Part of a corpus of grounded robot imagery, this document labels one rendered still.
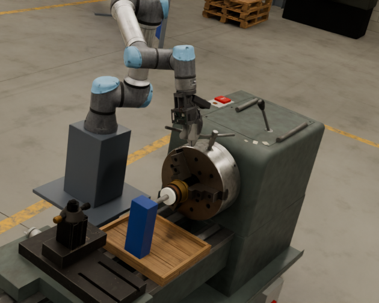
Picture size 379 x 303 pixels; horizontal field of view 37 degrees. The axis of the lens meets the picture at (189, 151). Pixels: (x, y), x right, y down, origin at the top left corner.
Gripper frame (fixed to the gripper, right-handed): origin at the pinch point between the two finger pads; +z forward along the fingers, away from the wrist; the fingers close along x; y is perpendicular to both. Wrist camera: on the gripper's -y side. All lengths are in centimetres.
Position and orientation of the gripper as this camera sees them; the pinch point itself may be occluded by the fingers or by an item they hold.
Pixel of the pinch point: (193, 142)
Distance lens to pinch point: 204.8
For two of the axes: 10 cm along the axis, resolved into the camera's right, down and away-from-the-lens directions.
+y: -5.9, 2.6, -7.6
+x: 8.0, 1.2, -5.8
